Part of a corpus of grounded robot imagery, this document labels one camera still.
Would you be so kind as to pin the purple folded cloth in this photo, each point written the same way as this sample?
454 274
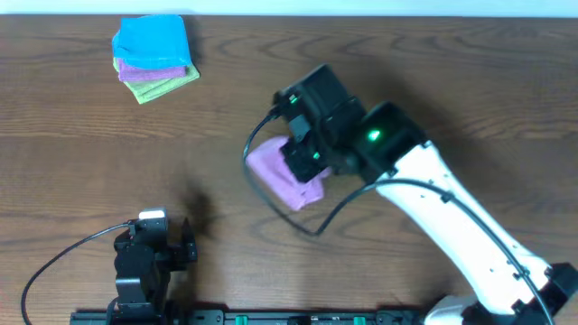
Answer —
129 73

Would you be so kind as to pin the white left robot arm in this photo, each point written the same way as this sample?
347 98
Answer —
144 296

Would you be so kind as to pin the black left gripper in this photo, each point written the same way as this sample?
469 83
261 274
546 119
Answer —
169 255

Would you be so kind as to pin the green folded cloth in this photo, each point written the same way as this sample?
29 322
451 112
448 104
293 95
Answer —
146 91

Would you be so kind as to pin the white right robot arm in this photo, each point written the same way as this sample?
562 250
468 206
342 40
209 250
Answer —
511 285

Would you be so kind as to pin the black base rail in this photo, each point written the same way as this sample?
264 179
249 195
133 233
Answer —
219 317

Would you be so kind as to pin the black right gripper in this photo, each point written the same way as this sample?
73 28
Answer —
293 153

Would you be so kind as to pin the blue folded cloth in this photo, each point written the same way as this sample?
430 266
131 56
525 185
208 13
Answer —
152 42

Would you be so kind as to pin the pink microfibre cloth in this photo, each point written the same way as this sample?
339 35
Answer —
267 162

